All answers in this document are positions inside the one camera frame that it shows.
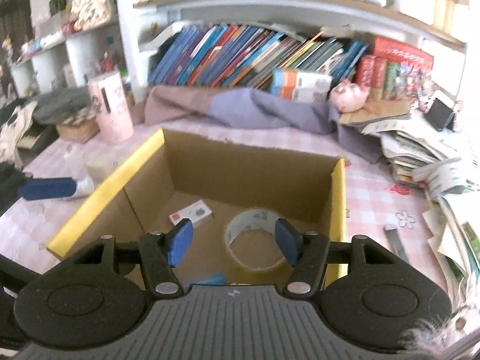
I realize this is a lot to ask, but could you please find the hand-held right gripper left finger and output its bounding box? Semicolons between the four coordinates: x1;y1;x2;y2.
49;218;194;296

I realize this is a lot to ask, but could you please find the white bookshelf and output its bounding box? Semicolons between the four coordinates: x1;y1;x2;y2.
7;0;469;98

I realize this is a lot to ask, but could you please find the pink cylinder tumbler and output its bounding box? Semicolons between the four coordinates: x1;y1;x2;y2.
87;70;135;144

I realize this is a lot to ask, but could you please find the piano keyboard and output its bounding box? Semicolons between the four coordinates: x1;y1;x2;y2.
17;124;53;151

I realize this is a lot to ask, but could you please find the small white red card box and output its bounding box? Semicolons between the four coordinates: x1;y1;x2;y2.
169;200;214;227

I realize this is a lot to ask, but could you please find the lavender cloth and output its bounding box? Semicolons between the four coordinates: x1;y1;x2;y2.
210;87;387;164

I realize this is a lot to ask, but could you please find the red thick dictionary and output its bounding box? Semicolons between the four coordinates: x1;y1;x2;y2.
371;37;436;72

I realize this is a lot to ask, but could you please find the row of colourful books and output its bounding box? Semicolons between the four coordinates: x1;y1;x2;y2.
148;22;370;91

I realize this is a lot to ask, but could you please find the grey folded cloth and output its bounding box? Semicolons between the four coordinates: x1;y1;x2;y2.
32;88;98;126

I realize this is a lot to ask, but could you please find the pink bear figurine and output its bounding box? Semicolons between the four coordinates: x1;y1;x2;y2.
69;0;115;31

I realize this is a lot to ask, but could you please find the small white dropper bottle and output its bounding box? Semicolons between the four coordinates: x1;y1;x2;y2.
73;175;96;199

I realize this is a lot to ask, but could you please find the wooden chessboard box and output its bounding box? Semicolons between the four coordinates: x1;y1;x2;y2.
55;114;100;144

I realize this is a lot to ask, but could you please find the colourful plastic toy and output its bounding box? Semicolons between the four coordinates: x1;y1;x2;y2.
397;64;436;102

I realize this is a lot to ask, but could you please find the yellow tape roll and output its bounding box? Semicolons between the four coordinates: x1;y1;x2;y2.
224;208;287;286

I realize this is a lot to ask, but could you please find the grey utility knife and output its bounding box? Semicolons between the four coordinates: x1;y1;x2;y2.
383;224;410;265

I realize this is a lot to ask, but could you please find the black phone stand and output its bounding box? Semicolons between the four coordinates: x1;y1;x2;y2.
424;95;458;132

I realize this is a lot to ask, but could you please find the yellow cardboard box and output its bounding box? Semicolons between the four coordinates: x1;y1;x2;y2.
47;127;347;297

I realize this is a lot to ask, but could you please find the blue plastic glove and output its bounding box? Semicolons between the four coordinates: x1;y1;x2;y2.
187;272;227;287

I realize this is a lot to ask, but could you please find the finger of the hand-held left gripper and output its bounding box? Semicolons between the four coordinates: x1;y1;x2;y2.
11;177;77;202

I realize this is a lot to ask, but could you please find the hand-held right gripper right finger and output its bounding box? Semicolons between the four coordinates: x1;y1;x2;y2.
275;218;421;296

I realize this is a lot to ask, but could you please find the red green book set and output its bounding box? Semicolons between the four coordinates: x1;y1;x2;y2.
354;54;404;100

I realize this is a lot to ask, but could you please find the pile of papers and books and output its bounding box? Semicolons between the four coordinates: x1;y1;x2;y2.
362;118;480;308

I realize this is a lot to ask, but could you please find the crumpled white wrapper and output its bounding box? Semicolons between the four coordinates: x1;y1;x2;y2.
412;157;475;196

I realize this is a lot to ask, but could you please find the pink pig doll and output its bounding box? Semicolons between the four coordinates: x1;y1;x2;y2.
329;79;372;113

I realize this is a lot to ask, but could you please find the white crumpled cloth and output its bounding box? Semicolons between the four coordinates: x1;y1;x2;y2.
0;101;40;169

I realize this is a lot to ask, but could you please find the orange blue white carton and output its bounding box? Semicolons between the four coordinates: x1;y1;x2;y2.
270;68;333;103

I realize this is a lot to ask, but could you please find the row of yellow books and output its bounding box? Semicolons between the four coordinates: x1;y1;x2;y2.
435;0;463;34

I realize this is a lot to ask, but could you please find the pen holder with pens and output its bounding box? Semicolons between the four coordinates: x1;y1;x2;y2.
92;50;130;77

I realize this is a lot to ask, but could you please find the brown cardboard sheet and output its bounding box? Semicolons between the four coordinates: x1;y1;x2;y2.
339;99;413;125

